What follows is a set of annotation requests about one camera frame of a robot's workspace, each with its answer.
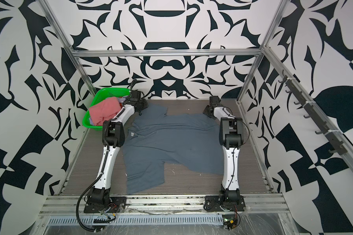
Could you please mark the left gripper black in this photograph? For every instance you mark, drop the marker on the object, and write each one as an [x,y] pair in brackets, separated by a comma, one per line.
[146,103]

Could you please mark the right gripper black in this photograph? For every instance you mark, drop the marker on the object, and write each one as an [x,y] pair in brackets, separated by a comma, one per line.
[205,111]

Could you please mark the grey blue t shirt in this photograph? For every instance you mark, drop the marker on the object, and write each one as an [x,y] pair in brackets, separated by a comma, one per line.
[156,138]

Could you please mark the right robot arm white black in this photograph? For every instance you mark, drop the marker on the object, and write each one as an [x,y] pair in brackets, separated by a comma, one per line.
[231,138]

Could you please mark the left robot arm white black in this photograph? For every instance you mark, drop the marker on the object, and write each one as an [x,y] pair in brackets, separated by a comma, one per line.
[113,138]

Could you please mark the purple garment in basket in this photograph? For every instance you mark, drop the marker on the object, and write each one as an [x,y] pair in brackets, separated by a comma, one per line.
[122,99]

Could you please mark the pink t shirt in basket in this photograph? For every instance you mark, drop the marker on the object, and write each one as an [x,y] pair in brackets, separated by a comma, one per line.
[103,111]

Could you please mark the green plastic basket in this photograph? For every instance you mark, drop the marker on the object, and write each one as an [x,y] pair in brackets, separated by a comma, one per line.
[101,95]

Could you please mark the aluminium frame back crossbar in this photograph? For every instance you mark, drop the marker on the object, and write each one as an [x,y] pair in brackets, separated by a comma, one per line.
[171,52]

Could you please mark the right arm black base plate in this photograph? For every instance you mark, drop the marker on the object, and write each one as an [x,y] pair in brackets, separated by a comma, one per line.
[214,203]

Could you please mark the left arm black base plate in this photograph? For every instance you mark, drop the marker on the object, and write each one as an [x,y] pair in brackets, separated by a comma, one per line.
[114,204]

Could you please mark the white slotted cable duct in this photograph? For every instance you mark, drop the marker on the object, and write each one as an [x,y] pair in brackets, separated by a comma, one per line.
[161,219]

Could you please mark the aluminium frame corner post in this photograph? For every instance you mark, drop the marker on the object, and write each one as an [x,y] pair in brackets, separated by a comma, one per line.
[268,37]

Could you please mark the small electronics board with wires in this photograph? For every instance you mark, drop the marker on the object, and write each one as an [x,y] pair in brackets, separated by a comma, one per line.
[231,221]

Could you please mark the aluminium frame left post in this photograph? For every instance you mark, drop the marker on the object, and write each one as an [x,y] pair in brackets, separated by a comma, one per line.
[51,18]

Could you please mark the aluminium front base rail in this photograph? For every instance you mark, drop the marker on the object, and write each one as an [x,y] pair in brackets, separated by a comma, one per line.
[167,204]

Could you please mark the black wall hook rail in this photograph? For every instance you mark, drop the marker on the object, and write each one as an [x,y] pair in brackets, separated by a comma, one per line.
[315,113]

